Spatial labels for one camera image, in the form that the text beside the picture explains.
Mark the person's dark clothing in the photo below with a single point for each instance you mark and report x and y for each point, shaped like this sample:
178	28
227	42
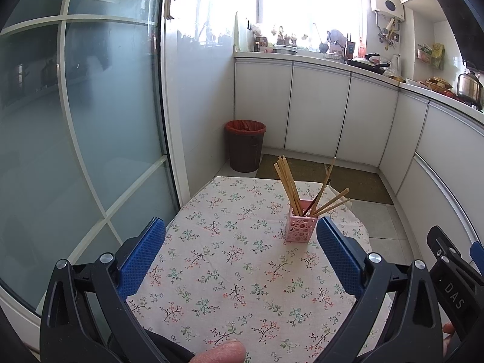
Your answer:
170	349

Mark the steel kettle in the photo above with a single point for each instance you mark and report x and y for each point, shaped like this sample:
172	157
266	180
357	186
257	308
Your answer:
469	87

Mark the yellow packet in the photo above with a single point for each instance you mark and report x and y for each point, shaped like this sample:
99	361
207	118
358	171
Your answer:
438	56

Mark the person's right hand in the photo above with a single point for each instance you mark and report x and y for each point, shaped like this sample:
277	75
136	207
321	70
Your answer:
448	331

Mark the group of small jars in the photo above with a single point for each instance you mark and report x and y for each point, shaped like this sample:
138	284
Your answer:
281	39

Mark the kitchen window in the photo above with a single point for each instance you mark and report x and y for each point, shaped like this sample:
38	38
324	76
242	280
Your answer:
302	0

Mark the brown trash bin red liner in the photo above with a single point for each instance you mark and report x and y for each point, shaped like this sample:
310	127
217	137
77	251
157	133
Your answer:
244	151

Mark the black chopstick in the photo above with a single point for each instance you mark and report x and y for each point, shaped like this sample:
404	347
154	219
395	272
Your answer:
321	193

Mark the person's left hand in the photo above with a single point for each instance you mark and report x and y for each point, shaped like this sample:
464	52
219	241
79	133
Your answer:
223	352

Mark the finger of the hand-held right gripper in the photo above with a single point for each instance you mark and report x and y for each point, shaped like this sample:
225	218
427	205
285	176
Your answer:
453	291
478	257

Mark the wall rack with packets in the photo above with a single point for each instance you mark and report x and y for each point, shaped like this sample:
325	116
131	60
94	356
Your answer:
424	55

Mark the pink perforated utensil holder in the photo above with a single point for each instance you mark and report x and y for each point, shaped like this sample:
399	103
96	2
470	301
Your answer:
300	230

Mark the floral tablecloth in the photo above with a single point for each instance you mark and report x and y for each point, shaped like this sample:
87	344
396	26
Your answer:
227	264

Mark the red bottle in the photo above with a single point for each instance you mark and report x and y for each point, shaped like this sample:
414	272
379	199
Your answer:
361	49

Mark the white base cabinet with doors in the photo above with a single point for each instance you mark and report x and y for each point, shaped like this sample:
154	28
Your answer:
317	109

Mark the white plastic bag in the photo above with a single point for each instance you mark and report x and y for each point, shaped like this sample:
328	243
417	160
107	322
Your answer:
335	41

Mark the pale cutting board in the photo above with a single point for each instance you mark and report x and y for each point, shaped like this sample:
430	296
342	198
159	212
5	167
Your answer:
239	32

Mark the white jug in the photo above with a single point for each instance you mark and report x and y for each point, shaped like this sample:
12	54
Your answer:
395	64

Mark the woven basket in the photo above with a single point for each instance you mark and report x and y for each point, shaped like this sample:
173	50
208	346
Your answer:
438	84

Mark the frosted glass sliding door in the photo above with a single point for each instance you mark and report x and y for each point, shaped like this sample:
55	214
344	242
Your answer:
75	121

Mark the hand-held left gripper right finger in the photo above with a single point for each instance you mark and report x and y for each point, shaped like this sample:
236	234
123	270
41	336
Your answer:
340	259

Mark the black range hood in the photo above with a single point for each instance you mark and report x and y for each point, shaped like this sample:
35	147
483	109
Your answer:
450	7

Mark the metal basin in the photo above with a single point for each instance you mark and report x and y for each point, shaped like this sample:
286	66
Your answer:
285	50

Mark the black frying pan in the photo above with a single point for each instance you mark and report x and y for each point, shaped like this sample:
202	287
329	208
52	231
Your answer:
363	64

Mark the dark knife block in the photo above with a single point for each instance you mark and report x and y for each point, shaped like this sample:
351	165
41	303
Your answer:
350	47

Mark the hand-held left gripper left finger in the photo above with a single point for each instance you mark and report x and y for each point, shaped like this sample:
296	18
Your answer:
141	259

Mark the bunch of wooden chopsticks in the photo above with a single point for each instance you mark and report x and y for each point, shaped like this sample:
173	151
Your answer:
290	187

